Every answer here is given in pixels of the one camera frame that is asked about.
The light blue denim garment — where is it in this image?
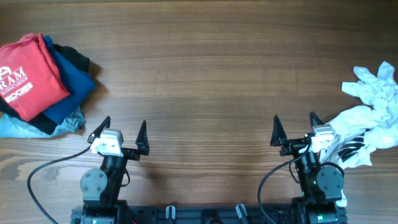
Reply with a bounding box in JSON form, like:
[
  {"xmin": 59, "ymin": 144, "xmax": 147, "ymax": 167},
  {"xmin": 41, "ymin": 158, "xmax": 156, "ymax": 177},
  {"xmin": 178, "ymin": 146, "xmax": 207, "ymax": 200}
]
[{"xmin": 1, "ymin": 106, "xmax": 86, "ymax": 139}]

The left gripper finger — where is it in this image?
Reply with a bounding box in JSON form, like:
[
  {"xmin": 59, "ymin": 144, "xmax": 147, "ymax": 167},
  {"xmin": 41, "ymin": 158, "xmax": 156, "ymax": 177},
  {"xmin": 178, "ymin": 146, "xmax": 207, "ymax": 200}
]
[
  {"xmin": 87, "ymin": 116, "xmax": 111, "ymax": 144},
  {"xmin": 136, "ymin": 120, "xmax": 150, "ymax": 156}
]

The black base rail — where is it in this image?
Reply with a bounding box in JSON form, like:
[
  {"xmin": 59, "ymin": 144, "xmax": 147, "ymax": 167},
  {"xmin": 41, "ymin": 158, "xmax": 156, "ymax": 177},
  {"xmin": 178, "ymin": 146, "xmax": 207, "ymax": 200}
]
[{"xmin": 70, "ymin": 204, "xmax": 348, "ymax": 224}]

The black folded garment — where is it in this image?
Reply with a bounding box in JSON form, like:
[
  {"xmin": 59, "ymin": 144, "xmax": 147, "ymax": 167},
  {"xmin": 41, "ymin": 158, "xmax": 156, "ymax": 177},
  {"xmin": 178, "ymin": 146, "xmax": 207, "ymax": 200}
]
[{"xmin": 1, "ymin": 44, "xmax": 90, "ymax": 134}]

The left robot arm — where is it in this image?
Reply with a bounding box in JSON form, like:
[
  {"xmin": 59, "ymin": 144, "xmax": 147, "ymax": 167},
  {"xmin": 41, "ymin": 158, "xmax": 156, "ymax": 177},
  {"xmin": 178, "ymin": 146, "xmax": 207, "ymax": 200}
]
[{"xmin": 71, "ymin": 116, "xmax": 150, "ymax": 224}]

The white t-shirt black print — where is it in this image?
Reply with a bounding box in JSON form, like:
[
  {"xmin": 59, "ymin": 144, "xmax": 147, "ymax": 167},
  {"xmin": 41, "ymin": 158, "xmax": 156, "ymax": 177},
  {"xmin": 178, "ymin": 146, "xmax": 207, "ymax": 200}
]
[{"xmin": 320, "ymin": 61, "xmax": 398, "ymax": 208}]

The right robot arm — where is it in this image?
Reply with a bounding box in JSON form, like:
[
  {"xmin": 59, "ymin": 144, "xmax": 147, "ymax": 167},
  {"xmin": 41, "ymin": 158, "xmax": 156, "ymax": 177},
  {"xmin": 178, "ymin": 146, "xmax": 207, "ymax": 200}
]
[{"xmin": 271, "ymin": 112, "xmax": 348, "ymax": 224}]

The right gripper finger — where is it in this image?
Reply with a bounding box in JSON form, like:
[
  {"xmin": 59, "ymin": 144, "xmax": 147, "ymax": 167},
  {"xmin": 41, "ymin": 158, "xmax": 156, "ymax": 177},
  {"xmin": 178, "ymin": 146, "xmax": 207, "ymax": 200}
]
[
  {"xmin": 310, "ymin": 111, "xmax": 325, "ymax": 127},
  {"xmin": 270, "ymin": 114, "xmax": 287, "ymax": 146}
]

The blue folded t-shirt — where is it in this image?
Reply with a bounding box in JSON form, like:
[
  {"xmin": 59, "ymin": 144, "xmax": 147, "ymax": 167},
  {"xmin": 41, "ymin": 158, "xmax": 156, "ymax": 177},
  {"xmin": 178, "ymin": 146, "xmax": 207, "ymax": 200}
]
[{"xmin": 44, "ymin": 35, "xmax": 96, "ymax": 124}]

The red folded t-shirt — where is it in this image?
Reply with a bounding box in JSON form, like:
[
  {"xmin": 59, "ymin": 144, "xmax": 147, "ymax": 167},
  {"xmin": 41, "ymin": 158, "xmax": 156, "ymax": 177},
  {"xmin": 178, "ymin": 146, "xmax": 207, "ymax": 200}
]
[{"xmin": 1, "ymin": 33, "xmax": 70, "ymax": 121}]

